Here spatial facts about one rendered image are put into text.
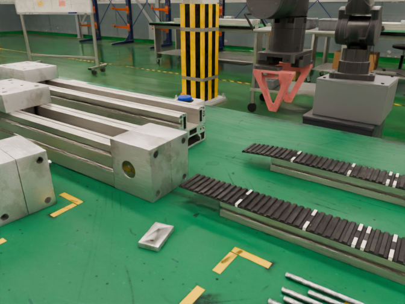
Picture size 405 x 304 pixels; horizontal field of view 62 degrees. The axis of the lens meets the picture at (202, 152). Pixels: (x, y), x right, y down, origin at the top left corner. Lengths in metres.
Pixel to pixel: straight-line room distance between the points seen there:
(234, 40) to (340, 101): 8.47
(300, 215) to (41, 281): 0.34
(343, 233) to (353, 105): 0.61
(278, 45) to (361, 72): 0.49
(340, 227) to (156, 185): 0.28
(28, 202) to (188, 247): 0.26
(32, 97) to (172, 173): 0.42
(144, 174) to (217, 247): 0.17
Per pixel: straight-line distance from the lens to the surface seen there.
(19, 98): 0.85
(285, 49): 0.60
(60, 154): 0.72
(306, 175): 0.65
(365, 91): 1.02
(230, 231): 0.50
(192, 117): 0.79
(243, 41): 9.30
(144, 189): 0.56
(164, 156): 0.56
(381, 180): 0.63
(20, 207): 0.58
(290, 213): 0.49
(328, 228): 0.48
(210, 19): 3.98
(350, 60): 1.06
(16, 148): 0.60
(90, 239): 0.51
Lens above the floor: 1.08
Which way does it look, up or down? 23 degrees down
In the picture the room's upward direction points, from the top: straight up
